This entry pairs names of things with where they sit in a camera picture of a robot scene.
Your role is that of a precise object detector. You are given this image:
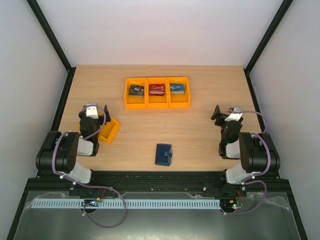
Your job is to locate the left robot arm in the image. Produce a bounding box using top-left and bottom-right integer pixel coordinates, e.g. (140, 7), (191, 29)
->
(35, 103), (111, 185)

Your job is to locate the black card stack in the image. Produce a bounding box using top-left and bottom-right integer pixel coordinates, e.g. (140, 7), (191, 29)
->
(128, 84), (145, 97)

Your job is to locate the yellow three-compartment bin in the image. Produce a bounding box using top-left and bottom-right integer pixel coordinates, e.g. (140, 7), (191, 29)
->
(124, 76), (191, 109)

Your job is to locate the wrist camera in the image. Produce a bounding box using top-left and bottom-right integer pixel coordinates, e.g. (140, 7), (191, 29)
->
(82, 102), (99, 120)
(224, 106), (243, 122)

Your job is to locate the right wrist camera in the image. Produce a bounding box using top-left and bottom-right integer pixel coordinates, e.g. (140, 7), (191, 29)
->
(224, 106), (243, 122)

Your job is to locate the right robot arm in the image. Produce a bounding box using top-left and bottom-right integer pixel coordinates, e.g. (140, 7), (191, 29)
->
(211, 105), (281, 196)

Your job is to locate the small yellow bin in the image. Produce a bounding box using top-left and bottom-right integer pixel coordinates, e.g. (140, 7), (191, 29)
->
(77, 117), (121, 144)

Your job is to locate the blue leather card holder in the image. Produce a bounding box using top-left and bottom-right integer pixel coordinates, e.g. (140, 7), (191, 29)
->
(155, 143), (173, 167)

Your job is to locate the blue card stack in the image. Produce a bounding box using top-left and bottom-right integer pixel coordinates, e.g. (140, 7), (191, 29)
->
(169, 83), (185, 95)

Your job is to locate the white slotted cable duct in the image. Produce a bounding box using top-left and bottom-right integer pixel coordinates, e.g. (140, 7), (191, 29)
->
(31, 198), (221, 210)

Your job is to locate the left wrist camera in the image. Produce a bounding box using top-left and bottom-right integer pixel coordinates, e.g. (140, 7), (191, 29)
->
(82, 102), (99, 120)

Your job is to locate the red card stack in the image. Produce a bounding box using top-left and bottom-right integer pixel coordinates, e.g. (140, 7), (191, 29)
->
(148, 83), (166, 96)

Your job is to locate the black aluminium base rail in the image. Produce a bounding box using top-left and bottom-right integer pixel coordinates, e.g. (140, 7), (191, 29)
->
(24, 170), (293, 198)

